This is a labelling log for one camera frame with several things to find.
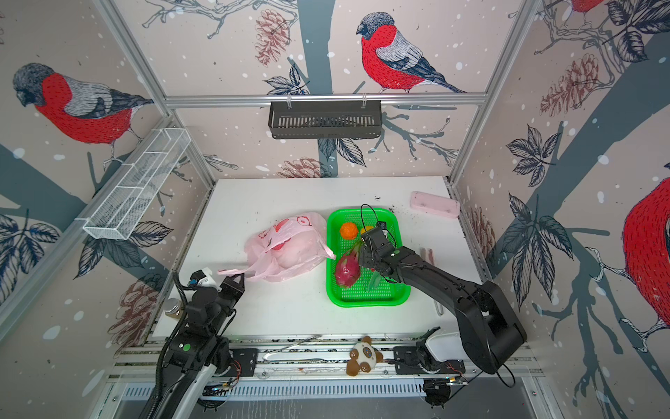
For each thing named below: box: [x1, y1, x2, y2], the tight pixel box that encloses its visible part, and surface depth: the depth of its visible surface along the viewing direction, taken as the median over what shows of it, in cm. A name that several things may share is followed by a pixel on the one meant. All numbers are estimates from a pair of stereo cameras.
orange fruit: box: [340, 221, 358, 241], surface depth 100 cm
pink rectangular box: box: [409, 191, 461, 220], surface depth 111 cm
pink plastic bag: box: [217, 212, 337, 284], surface depth 89 cm
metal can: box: [164, 297, 185, 320], surface depth 76 cm
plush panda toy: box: [346, 335, 383, 377], surface depth 74 cm
